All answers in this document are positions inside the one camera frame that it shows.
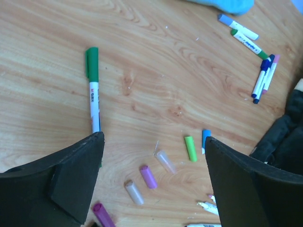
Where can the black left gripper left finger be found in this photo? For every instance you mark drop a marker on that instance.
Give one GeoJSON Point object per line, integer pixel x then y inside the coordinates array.
{"type": "Point", "coordinates": [53, 191]}

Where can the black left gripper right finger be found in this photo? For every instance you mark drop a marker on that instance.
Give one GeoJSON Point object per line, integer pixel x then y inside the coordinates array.
{"type": "Point", "coordinates": [250, 193]}

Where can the purple pen cap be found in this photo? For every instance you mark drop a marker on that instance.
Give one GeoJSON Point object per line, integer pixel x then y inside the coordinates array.
{"type": "Point", "coordinates": [102, 215]}

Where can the teal pen cap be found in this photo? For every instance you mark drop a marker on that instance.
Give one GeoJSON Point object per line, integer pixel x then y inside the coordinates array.
{"type": "Point", "coordinates": [205, 133]}

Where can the light green pen cap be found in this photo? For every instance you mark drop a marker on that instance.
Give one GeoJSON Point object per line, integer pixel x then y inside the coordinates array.
{"type": "Point", "coordinates": [189, 141]}

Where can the pink pen cap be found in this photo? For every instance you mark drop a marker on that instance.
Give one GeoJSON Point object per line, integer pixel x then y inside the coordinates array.
{"type": "Point", "coordinates": [148, 177]}

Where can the clear grey pen cap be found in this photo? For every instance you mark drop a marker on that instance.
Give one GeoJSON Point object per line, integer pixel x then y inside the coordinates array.
{"type": "Point", "coordinates": [165, 161]}

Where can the dark blue marker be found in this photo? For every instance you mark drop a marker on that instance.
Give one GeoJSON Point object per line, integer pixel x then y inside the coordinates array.
{"type": "Point", "coordinates": [259, 94]}

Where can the pink end marker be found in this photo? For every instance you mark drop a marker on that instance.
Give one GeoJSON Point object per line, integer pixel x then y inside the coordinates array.
{"type": "Point", "coordinates": [272, 69]}

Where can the dark green cap marker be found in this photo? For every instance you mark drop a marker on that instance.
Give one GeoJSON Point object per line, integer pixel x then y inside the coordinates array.
{"type": "Point", "coordinates": [92, 73]}

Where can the pink cap marker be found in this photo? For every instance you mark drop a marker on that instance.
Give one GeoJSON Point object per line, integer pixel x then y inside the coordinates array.
{"type": "Point", "coordinates": [212, 197]}

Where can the peach cap marker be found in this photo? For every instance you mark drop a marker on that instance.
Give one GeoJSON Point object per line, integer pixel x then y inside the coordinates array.
{"type": "Point", "coordinates": [209, 207]}

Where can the purple cap marker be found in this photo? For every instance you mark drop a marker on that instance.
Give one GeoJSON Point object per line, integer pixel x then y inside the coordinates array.
{"type": "Point", "coordinates": [204, 225]}

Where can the black floral plush blanket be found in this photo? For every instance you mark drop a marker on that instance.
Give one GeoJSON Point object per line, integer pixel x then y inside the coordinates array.
{"type": "Point", "coordinates": [282, 144]}

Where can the lilac cap marker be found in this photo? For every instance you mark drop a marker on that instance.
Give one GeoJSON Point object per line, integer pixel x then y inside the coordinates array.
{"type": "Point", "coordinates": [235, 25]}

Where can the light blue folded cloth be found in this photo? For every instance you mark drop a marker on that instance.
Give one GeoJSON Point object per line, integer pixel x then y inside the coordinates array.
{"type": "Point", "coordinates": [236, 7]}

